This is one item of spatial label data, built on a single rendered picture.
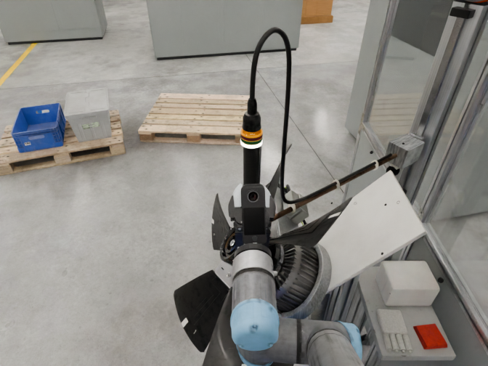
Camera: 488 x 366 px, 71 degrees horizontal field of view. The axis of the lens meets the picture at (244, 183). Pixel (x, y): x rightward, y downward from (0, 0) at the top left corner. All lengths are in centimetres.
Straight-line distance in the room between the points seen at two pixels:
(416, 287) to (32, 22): 781
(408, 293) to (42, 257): 245
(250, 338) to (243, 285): 8
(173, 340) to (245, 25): 531
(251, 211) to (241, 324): 20
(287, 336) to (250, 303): 12
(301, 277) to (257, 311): 50
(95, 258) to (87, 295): 31
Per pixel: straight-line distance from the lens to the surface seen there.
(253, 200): 64
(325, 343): 57
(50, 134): 387
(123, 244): 281
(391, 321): 136
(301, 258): 105
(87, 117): 374
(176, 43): 638
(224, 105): 431
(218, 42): 644
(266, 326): 56
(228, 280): 109
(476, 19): 115
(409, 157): 121
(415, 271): 142
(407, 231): 99
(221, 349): 92
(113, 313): 246
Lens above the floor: 198
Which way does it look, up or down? 38 degrees down
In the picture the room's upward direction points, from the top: straight up
